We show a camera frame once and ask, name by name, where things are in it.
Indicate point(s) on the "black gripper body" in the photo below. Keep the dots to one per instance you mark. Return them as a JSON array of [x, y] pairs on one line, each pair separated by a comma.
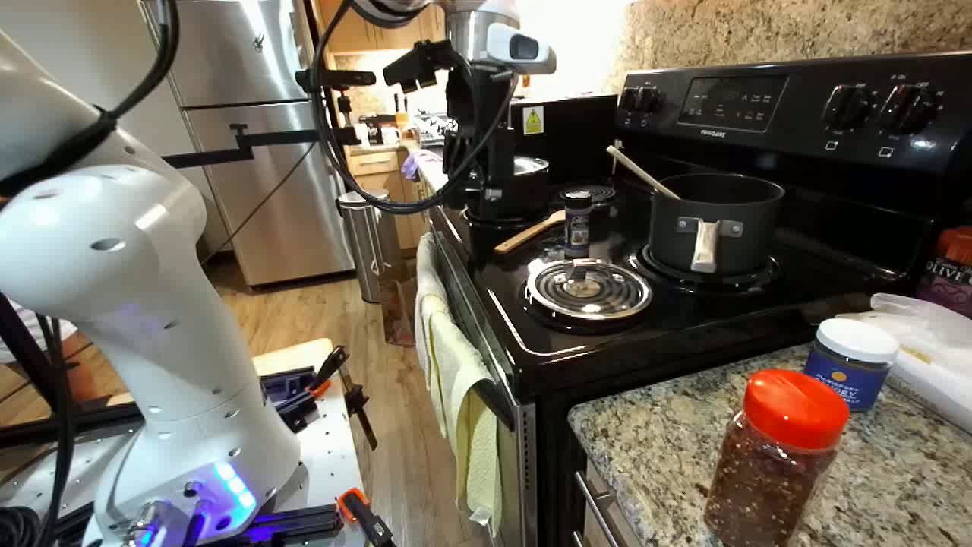
[[480, 121]]

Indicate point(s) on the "long wooden spoon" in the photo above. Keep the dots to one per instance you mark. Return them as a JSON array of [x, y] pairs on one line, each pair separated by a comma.
[[530, 234]]

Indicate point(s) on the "white robot base platform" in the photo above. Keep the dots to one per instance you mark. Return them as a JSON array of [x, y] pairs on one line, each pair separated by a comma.
[[322, 457]]

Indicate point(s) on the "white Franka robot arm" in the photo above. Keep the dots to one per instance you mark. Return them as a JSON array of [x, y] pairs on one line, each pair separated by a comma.
[[132, 283]]

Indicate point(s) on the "short wooden spoon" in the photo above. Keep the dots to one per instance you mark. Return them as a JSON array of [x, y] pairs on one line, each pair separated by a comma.
[[638, 169]]

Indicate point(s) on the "black electric stove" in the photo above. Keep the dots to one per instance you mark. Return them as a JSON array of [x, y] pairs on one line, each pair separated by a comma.
[[709, 313]]

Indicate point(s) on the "black-capped spice shaker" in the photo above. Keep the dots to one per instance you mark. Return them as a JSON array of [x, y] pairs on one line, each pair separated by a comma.
[[577, 227]]

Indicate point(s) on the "black appliance yellow sticker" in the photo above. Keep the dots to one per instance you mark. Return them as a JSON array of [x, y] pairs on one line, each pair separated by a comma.
[[577, 132]]

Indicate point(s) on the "wooden base cabinet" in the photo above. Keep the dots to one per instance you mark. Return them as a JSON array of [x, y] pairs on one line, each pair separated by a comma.
[[379, 178]]

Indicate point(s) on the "steel trash can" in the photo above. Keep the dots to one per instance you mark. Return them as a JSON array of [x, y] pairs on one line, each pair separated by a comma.
[[363, 245]]

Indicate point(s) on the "stainless steel refrigerator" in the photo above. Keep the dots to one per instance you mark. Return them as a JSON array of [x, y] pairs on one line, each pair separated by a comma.
[[275, 200]]

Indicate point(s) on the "pale yellow dish towel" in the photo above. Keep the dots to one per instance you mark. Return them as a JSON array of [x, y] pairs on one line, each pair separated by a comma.
[[473, 415]]

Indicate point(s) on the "black plug connector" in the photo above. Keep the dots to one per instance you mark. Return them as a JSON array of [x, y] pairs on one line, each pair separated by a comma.
[[319, 374]]

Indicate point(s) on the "red-lid chili flake jar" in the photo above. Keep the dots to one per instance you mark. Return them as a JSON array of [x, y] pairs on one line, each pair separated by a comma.
[[769, 475]]

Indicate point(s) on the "blue jar white lid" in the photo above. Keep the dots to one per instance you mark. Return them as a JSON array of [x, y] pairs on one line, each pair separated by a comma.
[[848, 368]]

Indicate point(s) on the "red-lid purple label jar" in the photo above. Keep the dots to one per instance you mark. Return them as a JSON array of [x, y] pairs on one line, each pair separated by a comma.
[[951, 274]]

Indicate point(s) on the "white plastic bag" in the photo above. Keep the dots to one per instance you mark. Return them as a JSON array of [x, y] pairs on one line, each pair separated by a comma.
[[931, 352]]

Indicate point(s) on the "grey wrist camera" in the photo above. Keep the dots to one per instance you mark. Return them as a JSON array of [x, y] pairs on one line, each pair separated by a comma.
[[519, 47]]

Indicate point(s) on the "wooden wall cabinet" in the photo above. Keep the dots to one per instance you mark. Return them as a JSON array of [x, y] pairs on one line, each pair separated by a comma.
[[379, 31]]

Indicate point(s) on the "black stereo camera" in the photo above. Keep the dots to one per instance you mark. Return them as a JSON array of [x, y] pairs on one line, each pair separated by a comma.
[[336, 77]]

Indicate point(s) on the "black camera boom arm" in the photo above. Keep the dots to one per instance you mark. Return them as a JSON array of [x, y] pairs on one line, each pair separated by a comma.
[[275, 137]]

